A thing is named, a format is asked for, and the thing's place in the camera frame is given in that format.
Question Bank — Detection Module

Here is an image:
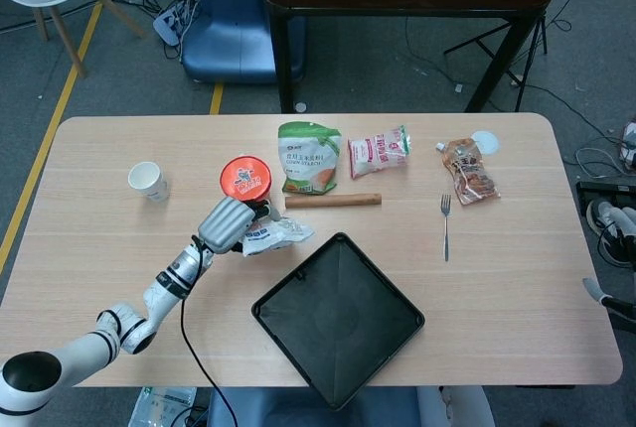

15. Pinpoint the white sugar bag blue print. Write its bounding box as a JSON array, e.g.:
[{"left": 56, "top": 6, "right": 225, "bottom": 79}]
[{"left": 241, "top": 215, "right": 316, "bottom": 258}]

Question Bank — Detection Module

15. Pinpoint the silver metal fork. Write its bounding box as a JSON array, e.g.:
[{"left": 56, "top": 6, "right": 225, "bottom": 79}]
[{"left": 439, "top": 193, "right": 453, "bottom": 263}]

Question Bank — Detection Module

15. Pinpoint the blue robot torso base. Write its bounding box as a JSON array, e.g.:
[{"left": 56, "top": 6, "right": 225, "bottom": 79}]
[{"left": 206, "top": 386, "right": 423, "bottom": 427}]

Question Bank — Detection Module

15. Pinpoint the white power strip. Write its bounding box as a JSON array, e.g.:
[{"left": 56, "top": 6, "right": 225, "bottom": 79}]
[{"left": 152, "top": 0, "right": 200, "bottom": 49}]

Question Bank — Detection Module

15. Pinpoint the orange lid food tub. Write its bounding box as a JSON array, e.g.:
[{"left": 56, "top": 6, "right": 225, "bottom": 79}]
[{"left": 219, "top": 152, "right": 274, "bottom": 210}]

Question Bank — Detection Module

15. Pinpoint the black square baking tray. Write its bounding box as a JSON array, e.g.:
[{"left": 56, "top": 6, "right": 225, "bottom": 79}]
[{"left": 250, "top": 231, "right": 426, "bottom": 411}]

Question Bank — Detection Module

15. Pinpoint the brown sauce spout pouch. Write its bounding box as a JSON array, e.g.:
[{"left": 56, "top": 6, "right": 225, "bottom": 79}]
[{"left": 434, "top": 137, "right": 501, "bottom": 207}]

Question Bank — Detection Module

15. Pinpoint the white robot body panel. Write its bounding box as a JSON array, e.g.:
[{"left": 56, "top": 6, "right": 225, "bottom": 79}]
[{"left": 416, "top": 385, "right": 496, "bottom": 427}]

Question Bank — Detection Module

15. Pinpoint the white round lid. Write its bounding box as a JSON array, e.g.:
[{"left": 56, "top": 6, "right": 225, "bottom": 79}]
[{"left": 470, "top": 130, "right": 500, "bottom": 156}]

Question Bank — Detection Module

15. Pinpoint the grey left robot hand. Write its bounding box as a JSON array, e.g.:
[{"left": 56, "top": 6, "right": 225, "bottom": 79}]
[{"left": 197, "top": 197, "right": 279, "bottom": 255}]

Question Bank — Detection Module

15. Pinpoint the green white corn starch bag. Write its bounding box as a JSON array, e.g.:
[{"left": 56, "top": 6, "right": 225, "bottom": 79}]
[{"left": 276, "top": 121, "right": 343, "bottom": 197}]

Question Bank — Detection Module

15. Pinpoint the clear plastic bag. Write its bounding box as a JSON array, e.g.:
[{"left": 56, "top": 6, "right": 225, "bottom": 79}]
[{"left": 129, "top": 385, "right": 199, "bottom": 427}]

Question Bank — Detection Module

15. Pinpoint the wooden rolling pin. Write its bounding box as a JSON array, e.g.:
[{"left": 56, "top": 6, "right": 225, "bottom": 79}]
[{"left": 284, "top": 192, "right": 384, "bottom": 210}]

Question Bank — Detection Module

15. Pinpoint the red white snack bag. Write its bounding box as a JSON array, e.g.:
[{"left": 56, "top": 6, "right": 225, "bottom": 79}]
[{"left": 346, "top": 124, "right": 413, "bottom": 181}]

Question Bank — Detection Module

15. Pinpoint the grey white sneaker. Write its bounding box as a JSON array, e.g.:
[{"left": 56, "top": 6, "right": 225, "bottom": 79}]
[{"left": 585, "top": 200, "right": 636, "bottom": 264}]

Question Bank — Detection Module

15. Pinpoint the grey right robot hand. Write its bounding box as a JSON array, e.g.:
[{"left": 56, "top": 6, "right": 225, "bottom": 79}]
[{"left": 581, "top": 276, "right": 605, "bottom": 303}]

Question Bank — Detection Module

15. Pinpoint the white paper cup stack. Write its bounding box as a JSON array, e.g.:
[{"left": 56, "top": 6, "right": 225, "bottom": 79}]
[{"left": 127, "top": 161, "right": 170, "bottom": 203}]

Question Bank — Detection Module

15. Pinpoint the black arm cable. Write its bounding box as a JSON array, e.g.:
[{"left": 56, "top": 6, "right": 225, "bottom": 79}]
[{"left": 179, "top": 235, "right": 238, "bottom": 427}]

